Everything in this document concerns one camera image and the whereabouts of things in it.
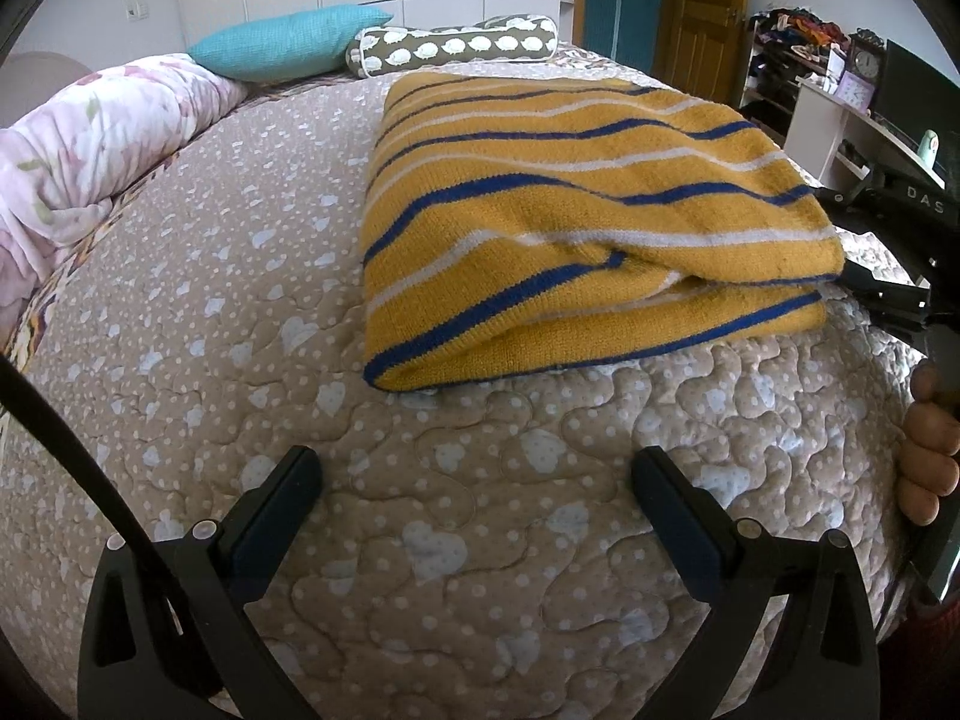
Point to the cluttered storage shelf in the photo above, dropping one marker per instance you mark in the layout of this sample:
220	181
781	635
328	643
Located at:
787	37

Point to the pale green bottle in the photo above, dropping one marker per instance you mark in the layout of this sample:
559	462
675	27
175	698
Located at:
930	148

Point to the grey padded headboard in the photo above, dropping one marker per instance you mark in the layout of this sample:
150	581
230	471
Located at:
37	71

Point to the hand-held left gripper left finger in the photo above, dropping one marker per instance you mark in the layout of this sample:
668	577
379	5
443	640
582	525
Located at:
274	521

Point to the white desk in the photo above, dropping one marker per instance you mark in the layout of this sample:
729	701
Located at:
817	120

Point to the beige dotted quilted bedspread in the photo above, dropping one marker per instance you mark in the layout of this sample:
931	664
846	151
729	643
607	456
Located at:
487	480

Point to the purple alarm clock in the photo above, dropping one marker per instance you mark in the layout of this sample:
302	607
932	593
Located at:
855	90

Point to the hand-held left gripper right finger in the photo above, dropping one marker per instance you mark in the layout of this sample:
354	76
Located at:
679	529

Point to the wooden door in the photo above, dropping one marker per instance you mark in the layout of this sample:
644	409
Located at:
705	0

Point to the person's right hand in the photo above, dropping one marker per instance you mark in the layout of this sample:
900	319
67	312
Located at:
930	442

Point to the dark mantel clock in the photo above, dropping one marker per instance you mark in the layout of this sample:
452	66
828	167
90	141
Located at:
866	56

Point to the teal pillow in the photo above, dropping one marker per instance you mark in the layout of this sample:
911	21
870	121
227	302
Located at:
285	41

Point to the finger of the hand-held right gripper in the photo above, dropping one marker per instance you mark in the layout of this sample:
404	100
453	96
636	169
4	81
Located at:
889	296
844	202

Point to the olive sheep-print bolster pillow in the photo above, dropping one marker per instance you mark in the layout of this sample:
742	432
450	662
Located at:
450	45

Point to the yellow striped knit sweater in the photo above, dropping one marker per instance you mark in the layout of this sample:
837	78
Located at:
585	202

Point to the white wall socket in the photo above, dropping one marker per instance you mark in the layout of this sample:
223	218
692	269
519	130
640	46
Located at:
137	12

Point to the pink floral quilt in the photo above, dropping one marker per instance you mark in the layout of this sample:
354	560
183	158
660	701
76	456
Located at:
97	135

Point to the black monitor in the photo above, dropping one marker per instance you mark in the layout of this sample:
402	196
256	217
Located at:
919	90

